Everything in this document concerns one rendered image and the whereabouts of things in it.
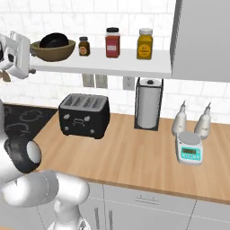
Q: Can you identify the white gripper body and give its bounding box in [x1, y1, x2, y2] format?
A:
[9, 31, 32, 80]

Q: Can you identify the brown wooden bowl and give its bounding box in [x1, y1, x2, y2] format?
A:
[30, 39, 76, 63]

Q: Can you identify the black hob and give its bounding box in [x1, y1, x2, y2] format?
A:
[2, 103, 58, 142]

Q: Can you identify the small brown jar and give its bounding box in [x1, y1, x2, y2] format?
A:
[78, 36, 92, 58]

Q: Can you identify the black toaster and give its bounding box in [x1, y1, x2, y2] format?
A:
[57, 93, 111, 140]

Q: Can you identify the red jar black lid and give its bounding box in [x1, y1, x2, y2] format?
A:
[104, 27, 121, 59]

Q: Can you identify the black paper towel holder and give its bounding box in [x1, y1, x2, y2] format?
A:
[133, 77, 164, 132]

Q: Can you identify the yellow jar white lid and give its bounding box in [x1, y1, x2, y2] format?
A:
[136, 27, 155, 61]

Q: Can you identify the white paper towel roll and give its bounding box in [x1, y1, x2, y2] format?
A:
[137, 78, 163, 129]

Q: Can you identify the grey cupboard door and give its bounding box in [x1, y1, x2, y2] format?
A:
[103, 199, 193, 230]
[78, 181, 105, 230]

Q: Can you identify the white squeeze bottle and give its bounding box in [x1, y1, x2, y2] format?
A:
[171, 100, 189, 137]
[193, 102, 213, 140]

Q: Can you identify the grey drawer front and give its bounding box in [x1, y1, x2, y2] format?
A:
[102, 183, 198, 216]
[194, 199, 230, 225]

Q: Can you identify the teal and white kitchen scale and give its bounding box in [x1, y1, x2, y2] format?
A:
[174, 131, 204, 166]

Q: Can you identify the grey wall switch plate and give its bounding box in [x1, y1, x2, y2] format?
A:
[94, 74, 109, 90]
[82, 73, 95, 89]

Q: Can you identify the white wall shelf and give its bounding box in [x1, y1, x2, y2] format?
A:
[29, 47, 173, 80]

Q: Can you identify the white wall socket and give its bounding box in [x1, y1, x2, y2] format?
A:
[122, 75, 136, 91]

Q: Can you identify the grey cupboard door handle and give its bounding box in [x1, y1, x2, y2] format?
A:
[107, 209, 114, 230]
[93, 207, 101, 230]

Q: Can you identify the grey wall cabinet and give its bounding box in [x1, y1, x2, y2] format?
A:
[169, 0, 230, 84]

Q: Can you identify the grey drawer handle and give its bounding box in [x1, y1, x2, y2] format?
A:
[135, 194, 161, 206]

